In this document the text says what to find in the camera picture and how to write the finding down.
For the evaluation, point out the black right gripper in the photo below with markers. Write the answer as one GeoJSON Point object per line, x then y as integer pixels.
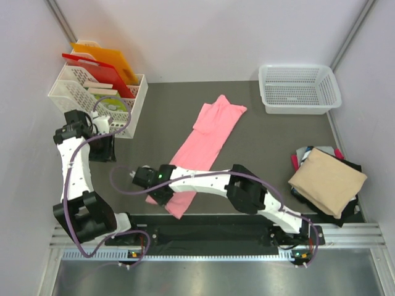
{"type": "Point", "coordinates": [163, 201]}

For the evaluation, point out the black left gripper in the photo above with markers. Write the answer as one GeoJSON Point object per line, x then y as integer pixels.
{"type": "Point", "coordinates": [108, 154]}

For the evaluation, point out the pink t shirt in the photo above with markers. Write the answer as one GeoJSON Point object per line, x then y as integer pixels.
{"type": "Point", "coordinates": [211, 130]}

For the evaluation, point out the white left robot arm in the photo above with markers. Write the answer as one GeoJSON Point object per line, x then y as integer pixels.
{"type": "Point", "coordinates": [82, 212]}

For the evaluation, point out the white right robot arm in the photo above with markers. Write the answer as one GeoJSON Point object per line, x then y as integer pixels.
{"type": "Point", "coordinates": [244, 190]}

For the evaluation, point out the green booklet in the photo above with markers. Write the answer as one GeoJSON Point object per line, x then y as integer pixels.
{"type": "Point", "coordinates": [111, 104]}

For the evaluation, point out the beige booklet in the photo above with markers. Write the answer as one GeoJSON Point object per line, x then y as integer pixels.
{"type": "Point", "coordinates": [103, 89]}

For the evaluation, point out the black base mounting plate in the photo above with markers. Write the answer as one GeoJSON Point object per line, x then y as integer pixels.
{"type": "Point", "coordinates": [212, 235]}

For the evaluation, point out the white file organizer rack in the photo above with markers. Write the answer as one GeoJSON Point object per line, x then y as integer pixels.
{"type": "Point", "coordinates": [68, 93]}

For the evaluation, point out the red plastic folder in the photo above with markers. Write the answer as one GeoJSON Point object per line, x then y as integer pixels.
{"type": "Point", "coordinates": [102, 72]}

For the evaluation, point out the orange plastic folder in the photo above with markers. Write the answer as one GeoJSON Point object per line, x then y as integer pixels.
{"type": "Point", "coordinates": [109, 56]}

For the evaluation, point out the white blue folded garment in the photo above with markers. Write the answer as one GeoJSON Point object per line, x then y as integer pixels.
{"type": "Point", "coordinates": [303, 152]}

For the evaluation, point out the white perforated plastic basket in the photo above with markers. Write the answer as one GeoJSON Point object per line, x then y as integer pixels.
{"type": "Point", "coordinates": [298, 89]}

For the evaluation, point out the beige folded t shirt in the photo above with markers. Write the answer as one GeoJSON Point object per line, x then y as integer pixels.
{"type": "Point", "coordinates": [326, 182]}

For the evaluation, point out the magenta folded garment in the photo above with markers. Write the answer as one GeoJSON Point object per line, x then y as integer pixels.
{"type": "Point", "coordinates": [296, 164]}

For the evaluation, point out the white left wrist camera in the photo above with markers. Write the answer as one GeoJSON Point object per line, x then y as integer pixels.
{"type": "Point", "coordinates": [101, 124]}

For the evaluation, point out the aluminium frame rail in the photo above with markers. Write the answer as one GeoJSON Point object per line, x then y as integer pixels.
{"type": "Point", "coordinates": [352, 260]}

